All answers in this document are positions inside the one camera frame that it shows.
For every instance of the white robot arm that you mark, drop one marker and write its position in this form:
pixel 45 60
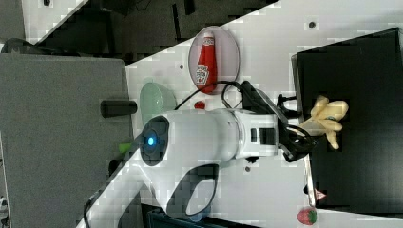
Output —
pixel 178 154

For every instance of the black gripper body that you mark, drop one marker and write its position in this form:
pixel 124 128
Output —
pixel 295 142

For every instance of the red ketchup bottle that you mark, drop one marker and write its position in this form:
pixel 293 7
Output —
pixel 206 73

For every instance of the dark teal crate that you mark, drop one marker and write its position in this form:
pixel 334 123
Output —
pixel 158 219

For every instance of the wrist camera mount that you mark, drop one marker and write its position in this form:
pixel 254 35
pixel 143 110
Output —
pixel 257 101

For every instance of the yellow plush peeled banana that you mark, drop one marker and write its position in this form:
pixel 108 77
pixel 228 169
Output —
pixel 324 120

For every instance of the black oven door handle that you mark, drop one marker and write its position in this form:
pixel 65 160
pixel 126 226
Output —
pixel 280 104

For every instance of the green marker tube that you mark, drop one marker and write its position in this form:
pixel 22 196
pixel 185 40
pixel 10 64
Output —
pixel 124 147

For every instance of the large green bowl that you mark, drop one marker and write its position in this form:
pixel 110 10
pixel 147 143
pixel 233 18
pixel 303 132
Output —
pixel 155 99

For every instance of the red toy strawberry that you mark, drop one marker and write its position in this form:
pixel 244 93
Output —
pixel 307 216

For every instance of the black toaster oven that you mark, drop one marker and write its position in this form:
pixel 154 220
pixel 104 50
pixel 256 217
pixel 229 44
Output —
pixel 365 174

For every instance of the blue cup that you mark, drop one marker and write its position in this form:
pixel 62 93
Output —
pixel 198 217

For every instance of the black cylinder cup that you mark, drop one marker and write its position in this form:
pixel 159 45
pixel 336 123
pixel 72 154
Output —
pixel 114 166

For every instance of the grey oval plate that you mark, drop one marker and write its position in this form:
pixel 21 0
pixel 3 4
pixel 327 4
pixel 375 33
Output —
pixel 226 52

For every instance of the small red toy tomato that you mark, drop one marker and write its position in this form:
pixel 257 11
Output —
pixel 199 105

